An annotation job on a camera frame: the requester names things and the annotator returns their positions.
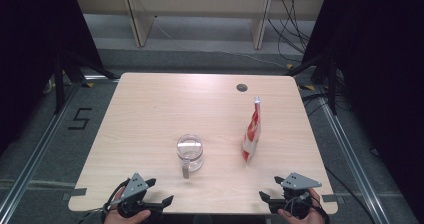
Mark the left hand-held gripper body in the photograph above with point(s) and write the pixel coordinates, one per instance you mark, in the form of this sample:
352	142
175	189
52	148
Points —
134	185

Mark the black metal stand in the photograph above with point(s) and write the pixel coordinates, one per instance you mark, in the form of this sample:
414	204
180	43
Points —
332	90
59	90

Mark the grey tape strip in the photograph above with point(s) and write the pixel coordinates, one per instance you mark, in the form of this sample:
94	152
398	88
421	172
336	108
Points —
78	192
330	198

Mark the yellow and black floor tape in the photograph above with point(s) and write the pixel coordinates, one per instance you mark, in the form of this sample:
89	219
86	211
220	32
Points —
89	84
307	87
289	65

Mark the red and white pouch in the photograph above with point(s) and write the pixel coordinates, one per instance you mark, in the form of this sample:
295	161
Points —
251	134

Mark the black curtain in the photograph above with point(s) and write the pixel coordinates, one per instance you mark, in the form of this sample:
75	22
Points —
26	34
383	50

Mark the glass jar with hinged lid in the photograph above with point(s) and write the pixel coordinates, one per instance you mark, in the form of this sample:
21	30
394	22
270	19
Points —
190	150

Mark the beige wooden shelf unit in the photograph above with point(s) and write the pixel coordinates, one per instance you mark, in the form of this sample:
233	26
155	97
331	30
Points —
140	24

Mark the person's right hand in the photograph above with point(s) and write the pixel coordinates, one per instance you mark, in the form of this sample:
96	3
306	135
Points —
316	210

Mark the aluminium floor rail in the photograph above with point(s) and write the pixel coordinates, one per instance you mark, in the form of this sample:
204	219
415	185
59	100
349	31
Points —
354	165
34	160

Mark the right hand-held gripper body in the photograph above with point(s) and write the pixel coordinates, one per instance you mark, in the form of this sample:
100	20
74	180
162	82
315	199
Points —
298	182

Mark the person's left hand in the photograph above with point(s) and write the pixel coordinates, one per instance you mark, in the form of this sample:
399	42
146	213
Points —
113	217

